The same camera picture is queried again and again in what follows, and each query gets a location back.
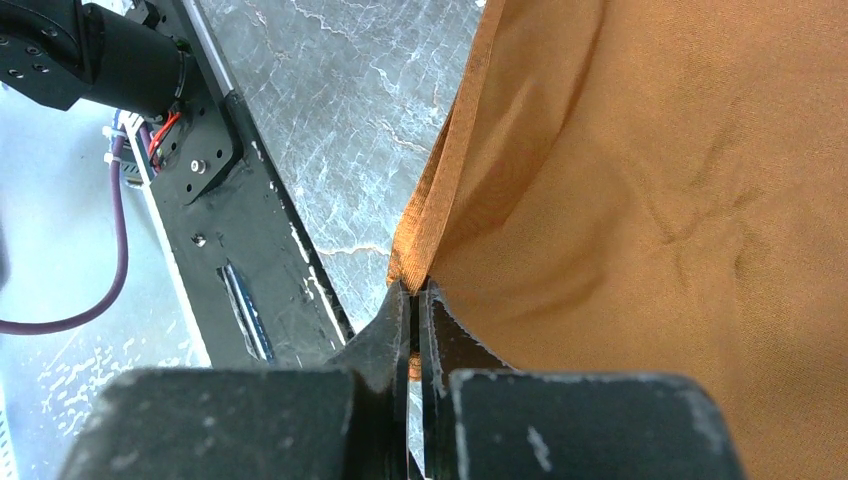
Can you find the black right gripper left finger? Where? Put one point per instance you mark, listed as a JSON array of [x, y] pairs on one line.
[[345, 419]]

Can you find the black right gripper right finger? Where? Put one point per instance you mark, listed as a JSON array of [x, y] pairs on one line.
[[483, 419]]

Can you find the orange cloth napkin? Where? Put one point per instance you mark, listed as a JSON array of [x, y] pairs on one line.
[[655, 185]]

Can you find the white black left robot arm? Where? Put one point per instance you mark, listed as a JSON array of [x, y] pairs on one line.
[[58, 52]]

